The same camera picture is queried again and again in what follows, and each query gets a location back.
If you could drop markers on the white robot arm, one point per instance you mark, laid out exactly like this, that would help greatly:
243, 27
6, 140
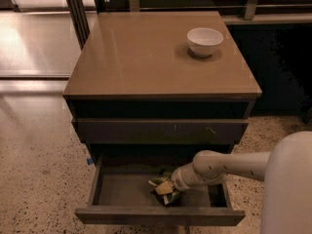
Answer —
286, 172

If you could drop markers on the dark vertical post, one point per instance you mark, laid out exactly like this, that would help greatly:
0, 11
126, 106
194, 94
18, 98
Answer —
79, 19

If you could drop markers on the blue tape piece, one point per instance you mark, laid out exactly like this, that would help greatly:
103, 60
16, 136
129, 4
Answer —
89, 161

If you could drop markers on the closed dark top drawer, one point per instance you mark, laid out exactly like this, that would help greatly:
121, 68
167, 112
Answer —
184, 132

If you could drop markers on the green jalapeno chip bag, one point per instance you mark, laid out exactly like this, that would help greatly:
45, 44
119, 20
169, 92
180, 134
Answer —
168, 199

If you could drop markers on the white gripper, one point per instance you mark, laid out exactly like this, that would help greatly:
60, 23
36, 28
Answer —
178, 178

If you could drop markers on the brown drawer cabinet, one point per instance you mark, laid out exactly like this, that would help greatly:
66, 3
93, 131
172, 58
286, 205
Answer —
139, 66

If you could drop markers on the white ceramic bowl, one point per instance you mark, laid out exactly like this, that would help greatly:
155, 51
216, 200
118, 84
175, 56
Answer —
203, 42

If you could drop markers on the open dark middle drawer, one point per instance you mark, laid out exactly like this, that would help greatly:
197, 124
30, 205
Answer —
121, 195

